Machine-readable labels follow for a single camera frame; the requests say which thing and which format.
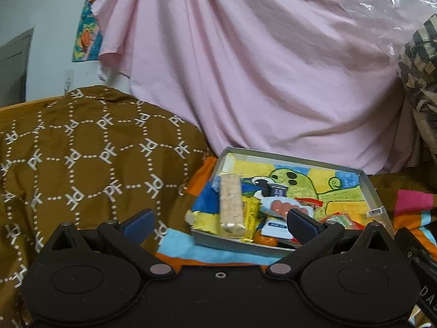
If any tangerine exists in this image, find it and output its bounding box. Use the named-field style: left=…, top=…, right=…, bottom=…
left=254, top=233, right=279, bottom=247

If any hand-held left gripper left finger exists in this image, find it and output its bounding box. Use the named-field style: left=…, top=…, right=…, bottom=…
left=43, top=209, right=176, bottom=279

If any clear plastic bag of clothes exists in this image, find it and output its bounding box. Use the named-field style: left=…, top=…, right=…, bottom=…
left=341, top=0, right=437, bottom=166

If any wall poster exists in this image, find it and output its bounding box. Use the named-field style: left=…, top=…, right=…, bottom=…
left=71, top=0, right=114, bottom=64

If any brown snack green label wrapper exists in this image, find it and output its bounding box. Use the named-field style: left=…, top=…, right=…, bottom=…
left=327, top=213, right=353, bottom=228

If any brown printed blanket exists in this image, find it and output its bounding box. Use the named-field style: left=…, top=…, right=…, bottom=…
left=0, top=85, right=213, bottom=328

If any grey box with cartoon drawing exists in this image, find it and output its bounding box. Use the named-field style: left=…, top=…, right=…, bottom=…
left=186, top=147, right=397, bottom=259

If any blue and white sachet packet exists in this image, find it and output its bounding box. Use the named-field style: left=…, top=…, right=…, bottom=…
left=262, top=182, right=291, bottom=240

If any red and white snack packet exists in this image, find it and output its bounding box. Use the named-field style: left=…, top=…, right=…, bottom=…
left=296, top=197, right=324, bottom=209

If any grey door frame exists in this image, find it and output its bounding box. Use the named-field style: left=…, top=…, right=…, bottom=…
left=0, top=27, right=35, bottom=109

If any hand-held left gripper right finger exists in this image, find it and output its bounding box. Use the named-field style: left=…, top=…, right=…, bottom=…
left=265, top=208, right=408, bottom=277

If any colourful cartoon blanket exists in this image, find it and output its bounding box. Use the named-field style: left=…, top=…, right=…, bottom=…
left=155, top=156, right=437, bottom=270

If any wooden bed frame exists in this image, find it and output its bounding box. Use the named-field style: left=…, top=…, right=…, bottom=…
left=0, top=96, right=67, bottom=111

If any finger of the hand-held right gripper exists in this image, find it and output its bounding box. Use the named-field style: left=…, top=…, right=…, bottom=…
left=395, top=227, right=424, bottom=262

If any pink sausage packet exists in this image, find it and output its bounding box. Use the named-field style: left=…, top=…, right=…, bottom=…
left=262, top=197, right=313, bottom=218

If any pink hanging sheet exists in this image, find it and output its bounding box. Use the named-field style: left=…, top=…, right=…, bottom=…
left=92, top=0, right=424, bottom=175

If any yellow snack packet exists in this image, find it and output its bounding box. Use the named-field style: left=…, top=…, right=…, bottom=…
left=242, top=197, right=264, bottom=240

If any clear rice crisp bar packet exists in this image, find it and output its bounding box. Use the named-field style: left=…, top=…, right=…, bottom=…
left=218, top=174, right=247, bottom=239

